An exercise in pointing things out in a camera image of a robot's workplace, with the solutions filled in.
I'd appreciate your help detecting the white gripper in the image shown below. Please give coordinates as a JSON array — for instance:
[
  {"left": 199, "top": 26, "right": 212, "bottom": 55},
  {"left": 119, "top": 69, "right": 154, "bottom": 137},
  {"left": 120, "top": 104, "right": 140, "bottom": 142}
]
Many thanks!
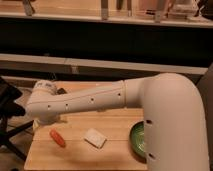
[{"left": 33, "top": 116, "right": 59, "bottom": 132}]

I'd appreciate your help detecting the orange red pepper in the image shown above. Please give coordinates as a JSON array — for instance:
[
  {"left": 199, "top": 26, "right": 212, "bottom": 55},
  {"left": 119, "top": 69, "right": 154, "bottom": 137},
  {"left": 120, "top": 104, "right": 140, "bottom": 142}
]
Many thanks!
[{"left": 50, "top": 130, "right": 66, "bottom": 147}]

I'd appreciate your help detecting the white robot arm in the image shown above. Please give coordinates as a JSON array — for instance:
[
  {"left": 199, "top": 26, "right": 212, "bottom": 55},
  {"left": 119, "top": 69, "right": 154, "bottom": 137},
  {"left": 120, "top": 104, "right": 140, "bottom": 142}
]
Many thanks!
[{"left": 26, "top": 73, "right": 210, "bottom": 171}]

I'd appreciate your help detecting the green ceramic bowl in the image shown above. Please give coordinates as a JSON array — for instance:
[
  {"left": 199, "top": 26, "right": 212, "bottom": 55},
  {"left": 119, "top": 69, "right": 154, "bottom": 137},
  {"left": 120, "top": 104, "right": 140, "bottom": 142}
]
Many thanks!
[{"left": 129, "top": 121, "right": 146, "bottom": 159}]

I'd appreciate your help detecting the black phone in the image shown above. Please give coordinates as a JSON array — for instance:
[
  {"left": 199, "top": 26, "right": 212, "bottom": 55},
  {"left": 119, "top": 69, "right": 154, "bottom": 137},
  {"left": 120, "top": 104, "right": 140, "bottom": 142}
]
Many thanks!
[{"left": 57, "top": 88, "right": 67, "bottom": 95}]

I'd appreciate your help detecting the black office chair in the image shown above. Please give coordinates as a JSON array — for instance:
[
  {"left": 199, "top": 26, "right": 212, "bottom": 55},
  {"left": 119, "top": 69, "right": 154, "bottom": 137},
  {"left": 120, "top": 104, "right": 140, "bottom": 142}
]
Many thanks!
[{"left": 0, "top": 76, "right": 33, "bottom": 161}]

